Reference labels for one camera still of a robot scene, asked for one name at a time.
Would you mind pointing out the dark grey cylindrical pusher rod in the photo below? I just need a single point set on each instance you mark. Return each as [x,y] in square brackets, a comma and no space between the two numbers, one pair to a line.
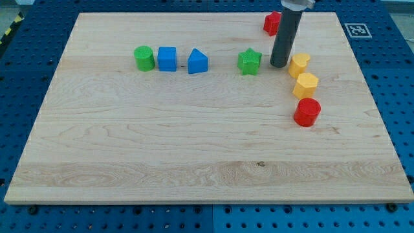
[285,37]

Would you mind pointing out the silver rod mount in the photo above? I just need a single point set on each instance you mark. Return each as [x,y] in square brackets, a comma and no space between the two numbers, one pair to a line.
[298,5]

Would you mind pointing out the yellow heart block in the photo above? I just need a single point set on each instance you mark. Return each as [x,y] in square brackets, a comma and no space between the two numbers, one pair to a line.
[298,64]

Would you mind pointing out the yellow hexagon block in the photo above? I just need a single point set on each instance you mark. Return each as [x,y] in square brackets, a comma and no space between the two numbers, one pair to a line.
[306,85]

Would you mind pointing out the red star block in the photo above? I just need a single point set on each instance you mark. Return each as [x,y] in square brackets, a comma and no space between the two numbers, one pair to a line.
[271,23]

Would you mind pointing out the green star block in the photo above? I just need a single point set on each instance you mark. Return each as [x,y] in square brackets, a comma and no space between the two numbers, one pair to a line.
[249,61]

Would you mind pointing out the white fiducial marker tag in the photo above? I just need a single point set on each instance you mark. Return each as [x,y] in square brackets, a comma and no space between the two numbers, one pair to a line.
[358,30]

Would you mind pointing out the red cylinder block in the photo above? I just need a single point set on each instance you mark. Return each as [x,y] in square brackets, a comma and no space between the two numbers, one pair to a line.
[307,112]

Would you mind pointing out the blue triangle block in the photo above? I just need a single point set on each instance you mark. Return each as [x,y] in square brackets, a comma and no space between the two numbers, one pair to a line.
[197,62]

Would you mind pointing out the blue cube block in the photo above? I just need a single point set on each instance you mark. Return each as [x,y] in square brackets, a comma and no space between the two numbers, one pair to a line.
[167,59]

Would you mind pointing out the green cylinder block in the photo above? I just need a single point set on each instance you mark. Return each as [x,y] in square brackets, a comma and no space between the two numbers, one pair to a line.
[144,58]

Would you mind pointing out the wooden board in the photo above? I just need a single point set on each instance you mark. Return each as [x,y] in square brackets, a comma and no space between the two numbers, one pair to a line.
[109,134]

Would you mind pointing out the yellow black hazard tape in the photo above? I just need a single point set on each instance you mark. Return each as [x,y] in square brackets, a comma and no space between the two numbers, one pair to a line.
[12,29]

